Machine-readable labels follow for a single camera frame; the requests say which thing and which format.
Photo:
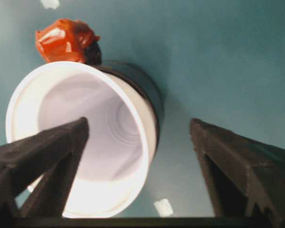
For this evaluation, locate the white paper cup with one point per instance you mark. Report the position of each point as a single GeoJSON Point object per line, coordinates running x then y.
{"type": "Point", "coordinates": [97, 107]}

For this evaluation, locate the blue-green table cloth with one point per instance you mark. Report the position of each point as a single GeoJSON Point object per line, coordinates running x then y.
{"type": "Point", "coordinates": [228, 59]}

